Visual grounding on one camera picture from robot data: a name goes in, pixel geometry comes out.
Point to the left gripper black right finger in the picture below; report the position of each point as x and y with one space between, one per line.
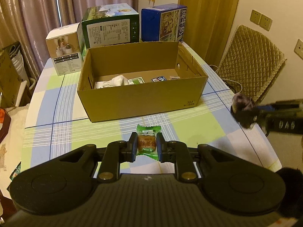
180 155

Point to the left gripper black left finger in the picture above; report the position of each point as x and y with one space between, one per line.
113 155

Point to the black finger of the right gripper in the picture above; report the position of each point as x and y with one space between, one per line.
264 108
246 118

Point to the green candy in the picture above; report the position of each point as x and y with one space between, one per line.
147 141

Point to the quilted beige chair cushion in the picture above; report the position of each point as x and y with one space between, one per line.
253 61

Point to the checkered blue green tablecloth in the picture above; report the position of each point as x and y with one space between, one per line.
57 123

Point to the open brown cardboard box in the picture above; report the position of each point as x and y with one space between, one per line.
185 80

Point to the white crumpled item in box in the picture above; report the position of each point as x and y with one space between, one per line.
117 81

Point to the blue small packet in box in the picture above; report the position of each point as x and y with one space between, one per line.
159 79

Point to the green packet in box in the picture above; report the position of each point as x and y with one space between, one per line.
136 81

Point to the wooden door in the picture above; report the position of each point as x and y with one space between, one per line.
208 26

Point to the white humidifier product box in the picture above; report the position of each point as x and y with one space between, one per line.
65 45

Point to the brown cardboard box on floor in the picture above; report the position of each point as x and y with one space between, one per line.
13 89

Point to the blue milk carton box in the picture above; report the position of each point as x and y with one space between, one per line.
164 23

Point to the green milk carton box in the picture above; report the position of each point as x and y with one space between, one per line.
110 24

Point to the white laundry basket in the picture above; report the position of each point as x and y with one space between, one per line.
15 53

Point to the pink beige curtain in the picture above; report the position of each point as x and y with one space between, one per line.
29 22

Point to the double wall socket plate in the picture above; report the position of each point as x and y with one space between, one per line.
261 20

